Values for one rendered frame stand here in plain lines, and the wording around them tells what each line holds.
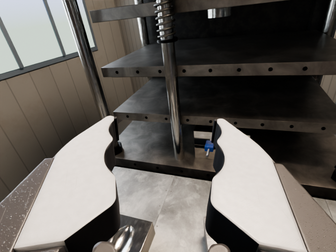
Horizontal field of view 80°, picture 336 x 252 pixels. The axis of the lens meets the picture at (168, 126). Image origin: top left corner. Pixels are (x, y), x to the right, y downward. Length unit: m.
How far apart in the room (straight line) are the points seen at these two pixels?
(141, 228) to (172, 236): 0.12
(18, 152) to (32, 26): 1.22
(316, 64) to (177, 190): 0.73
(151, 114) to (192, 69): 0.33
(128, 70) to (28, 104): 1.57
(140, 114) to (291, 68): 0.72
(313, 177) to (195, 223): 0.59
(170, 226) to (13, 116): 1.91
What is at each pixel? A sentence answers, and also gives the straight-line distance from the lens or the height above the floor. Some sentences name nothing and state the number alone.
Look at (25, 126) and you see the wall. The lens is 2.46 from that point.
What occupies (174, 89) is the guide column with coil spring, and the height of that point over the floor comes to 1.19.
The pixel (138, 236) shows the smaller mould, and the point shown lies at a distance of 0.78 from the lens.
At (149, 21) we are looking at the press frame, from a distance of 1.75.
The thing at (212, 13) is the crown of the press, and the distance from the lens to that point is 1.14.
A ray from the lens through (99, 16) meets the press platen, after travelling 1.09.
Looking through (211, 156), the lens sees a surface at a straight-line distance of 1.11.
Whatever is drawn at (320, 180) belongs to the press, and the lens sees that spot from 1.14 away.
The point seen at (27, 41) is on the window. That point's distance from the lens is 2.45.
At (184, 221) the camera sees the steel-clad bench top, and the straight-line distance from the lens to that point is 0.87.
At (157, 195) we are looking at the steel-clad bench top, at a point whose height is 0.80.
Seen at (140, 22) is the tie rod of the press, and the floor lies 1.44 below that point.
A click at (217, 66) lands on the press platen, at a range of 0.90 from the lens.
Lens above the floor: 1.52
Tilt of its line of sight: 30 degrees down
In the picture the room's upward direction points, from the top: 7 degrees counter-clockwise
